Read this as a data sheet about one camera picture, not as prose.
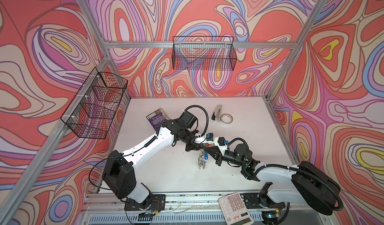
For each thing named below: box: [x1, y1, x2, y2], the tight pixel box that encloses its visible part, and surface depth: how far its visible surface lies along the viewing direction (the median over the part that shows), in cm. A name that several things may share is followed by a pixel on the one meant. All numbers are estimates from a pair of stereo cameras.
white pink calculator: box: [218, 192, 254, 225], surface depth 71 cm
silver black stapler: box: [211, 104, 223, 122], surface depth 107 cm
